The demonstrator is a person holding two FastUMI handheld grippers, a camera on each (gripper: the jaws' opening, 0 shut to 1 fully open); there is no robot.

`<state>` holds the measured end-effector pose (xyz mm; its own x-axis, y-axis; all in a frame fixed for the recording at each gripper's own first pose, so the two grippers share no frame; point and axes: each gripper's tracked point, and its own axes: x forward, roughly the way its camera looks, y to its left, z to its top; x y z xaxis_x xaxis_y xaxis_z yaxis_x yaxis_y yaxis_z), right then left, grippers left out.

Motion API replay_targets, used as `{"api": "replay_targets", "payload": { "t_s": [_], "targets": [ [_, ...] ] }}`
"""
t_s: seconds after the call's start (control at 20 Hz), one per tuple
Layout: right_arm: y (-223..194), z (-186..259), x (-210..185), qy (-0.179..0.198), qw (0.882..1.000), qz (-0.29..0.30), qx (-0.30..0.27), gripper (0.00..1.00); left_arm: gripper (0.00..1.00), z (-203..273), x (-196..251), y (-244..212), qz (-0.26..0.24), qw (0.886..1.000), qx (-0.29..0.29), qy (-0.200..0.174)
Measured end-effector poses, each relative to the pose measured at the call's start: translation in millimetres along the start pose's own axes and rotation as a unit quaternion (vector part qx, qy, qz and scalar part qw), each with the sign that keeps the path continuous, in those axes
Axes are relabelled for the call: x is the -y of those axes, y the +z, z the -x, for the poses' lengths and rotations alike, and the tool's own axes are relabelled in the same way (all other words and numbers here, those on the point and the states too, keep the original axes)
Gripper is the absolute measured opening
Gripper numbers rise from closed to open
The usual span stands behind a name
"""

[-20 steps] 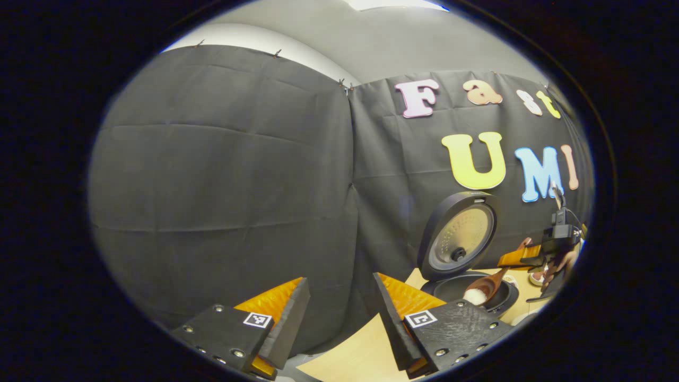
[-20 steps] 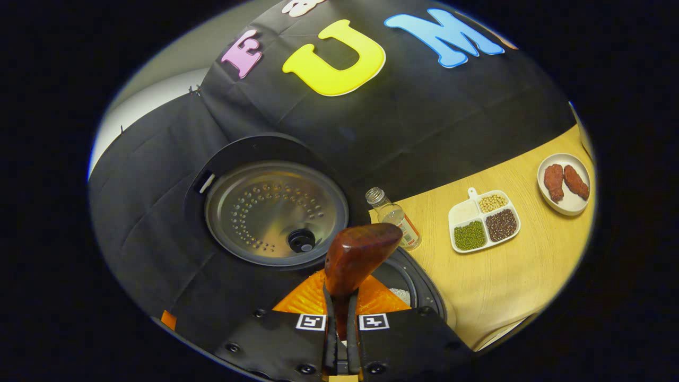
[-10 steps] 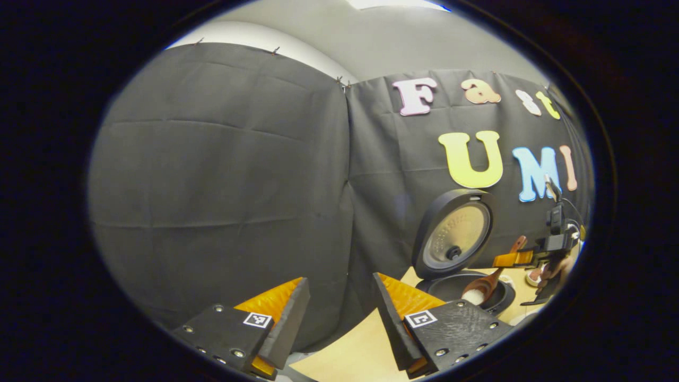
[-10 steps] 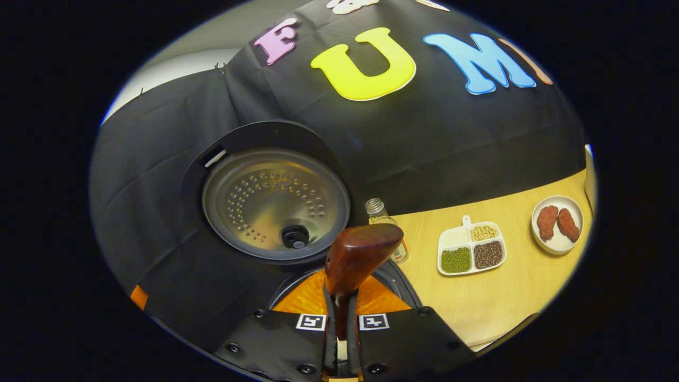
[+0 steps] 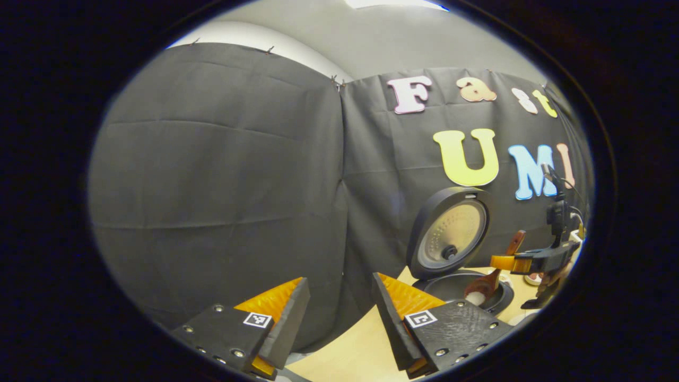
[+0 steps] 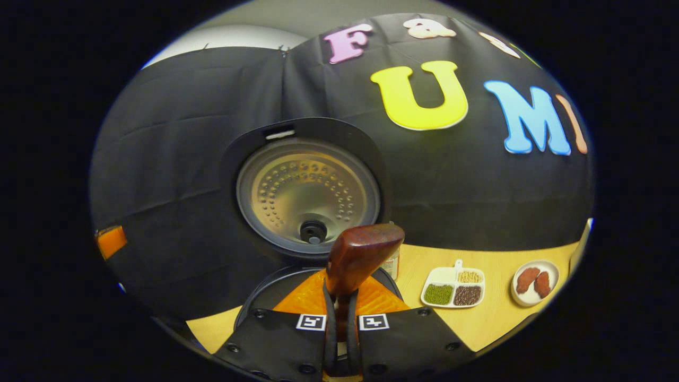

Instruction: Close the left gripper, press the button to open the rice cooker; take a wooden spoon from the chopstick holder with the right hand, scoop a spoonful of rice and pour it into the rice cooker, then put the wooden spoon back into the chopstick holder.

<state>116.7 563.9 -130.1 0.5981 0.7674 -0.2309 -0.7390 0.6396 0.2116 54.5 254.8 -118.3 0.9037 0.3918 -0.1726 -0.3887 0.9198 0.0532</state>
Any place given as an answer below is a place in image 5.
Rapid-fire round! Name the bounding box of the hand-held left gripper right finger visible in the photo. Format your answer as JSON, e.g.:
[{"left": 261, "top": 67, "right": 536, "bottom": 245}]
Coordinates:
[{"left": 371, "top": 272, "right": 514, "bottom": 378}]

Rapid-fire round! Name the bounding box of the black backdrop cloth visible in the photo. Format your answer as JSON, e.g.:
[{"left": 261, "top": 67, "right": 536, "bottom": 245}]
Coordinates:
[{"left": 88, "top": 42, "right": 592, "bottom": 353}]

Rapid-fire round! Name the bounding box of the dark wooden spoon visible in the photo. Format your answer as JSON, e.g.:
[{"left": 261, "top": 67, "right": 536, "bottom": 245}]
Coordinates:
[{"left": 464, "top": 230, "right": 527, "bottom": 307}]

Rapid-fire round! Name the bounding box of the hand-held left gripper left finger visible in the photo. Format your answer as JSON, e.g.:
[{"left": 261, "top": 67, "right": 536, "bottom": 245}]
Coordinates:
[{"left": 171, "top": 277, "right": 311, "bottom": 380}]

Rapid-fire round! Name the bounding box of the large ceiling light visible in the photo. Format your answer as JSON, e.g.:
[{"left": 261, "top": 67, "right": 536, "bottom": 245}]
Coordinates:
[{"left": 345, "top": 0, "right": 449, "bottom": 11}]

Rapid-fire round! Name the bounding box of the black silver rice cooker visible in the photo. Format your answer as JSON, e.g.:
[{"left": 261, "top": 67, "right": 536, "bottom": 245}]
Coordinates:
[{"left": 406, "top": 186, "right": 515, "bottom": 315}]

